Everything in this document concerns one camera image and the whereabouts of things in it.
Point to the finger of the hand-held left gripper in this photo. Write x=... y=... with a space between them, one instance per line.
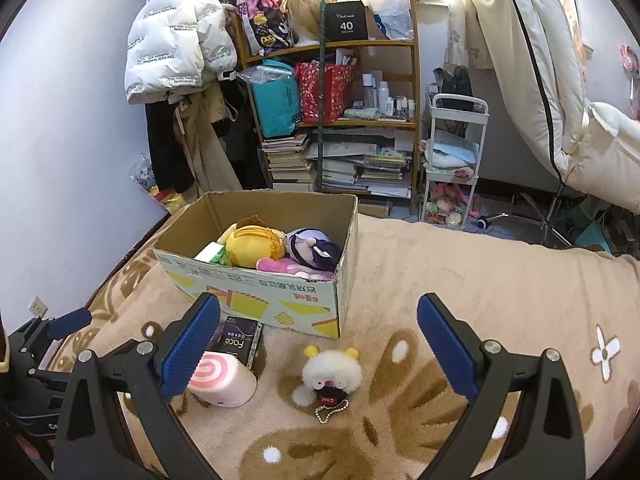
x=70 y=322
x=50 y=380

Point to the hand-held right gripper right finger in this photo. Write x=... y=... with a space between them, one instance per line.
x=447 y=347

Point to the group of white bottles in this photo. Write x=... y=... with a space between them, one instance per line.
x=385 y=97

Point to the white puffer jacket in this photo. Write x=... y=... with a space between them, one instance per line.
x=165 y=50

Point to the beige coat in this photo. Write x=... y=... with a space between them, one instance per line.
x=205 y=150

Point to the white office chair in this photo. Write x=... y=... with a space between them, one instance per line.
x=540 y=60

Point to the pile of books and papers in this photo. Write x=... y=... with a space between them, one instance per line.
x=365 y=170

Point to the white wall socket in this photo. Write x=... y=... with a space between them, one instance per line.
x=38 y=306

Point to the printed cardboard box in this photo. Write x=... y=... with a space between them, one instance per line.
x=300 y=305

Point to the brown floral blanket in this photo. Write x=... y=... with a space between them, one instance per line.
x=450 y=270

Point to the white rolling cart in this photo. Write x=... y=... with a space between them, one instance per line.
x=477 y=135

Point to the pink swirl roll plush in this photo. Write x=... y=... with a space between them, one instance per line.
x=225 y=382

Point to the pink floral curtain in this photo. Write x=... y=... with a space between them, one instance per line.
x=570 y=10

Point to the dark green pole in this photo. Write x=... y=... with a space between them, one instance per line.
x=322 y=85

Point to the yellow plush doll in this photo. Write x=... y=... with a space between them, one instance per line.
x=255 y=247

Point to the printed plastic bag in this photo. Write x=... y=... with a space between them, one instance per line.
x=145 y=177

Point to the blue and white cloth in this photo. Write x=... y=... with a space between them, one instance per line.
x=452 y=152

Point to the black coat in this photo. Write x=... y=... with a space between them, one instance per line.
x=165 y=150

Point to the pink bear plush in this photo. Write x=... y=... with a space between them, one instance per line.
x=272 y=265

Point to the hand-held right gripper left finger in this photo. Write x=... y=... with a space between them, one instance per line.
x=187 y=347

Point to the teal paper bag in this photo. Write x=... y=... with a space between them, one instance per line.
x=275 y=105

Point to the black cardboard box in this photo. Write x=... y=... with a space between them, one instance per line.
x=347 y=22

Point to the purple-haired plush doll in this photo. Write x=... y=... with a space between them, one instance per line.
x=310 y=250

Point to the pale green cloth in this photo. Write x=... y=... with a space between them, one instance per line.
x=362 y=112

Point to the white plastic bag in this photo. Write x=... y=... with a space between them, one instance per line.
x=395 y=20

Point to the black cartoon print bag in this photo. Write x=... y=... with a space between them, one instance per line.
x=265 y=20

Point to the pink desk fan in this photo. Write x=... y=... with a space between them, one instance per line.
x=629 y=62

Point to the green and white packet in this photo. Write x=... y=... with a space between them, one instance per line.
x=212 y=255

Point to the stack of books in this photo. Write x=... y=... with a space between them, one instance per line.
x=287 y=162

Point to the pile of small plush toys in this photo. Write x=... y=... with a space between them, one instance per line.
x=447 y=207

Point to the black packet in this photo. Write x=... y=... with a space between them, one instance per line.
x=237 y=342

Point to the blond wig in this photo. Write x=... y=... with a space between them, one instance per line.
x=302 y=15

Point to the wooden shelf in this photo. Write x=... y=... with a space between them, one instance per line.
x=350 y=46

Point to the red gift bag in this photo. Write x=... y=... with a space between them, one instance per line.
x=325 y=90

